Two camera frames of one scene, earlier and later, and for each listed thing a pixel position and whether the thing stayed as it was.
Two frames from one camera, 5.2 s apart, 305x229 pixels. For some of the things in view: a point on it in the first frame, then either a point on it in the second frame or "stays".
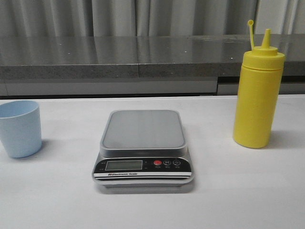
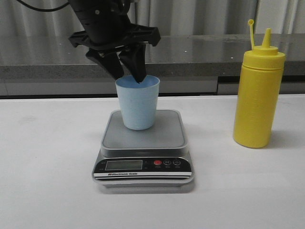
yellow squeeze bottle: x=259 y=85 stays
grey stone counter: x=137 y=65 stays
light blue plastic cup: x=20 y=128 -> x=138 y=100
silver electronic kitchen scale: x=143 y=149 stays
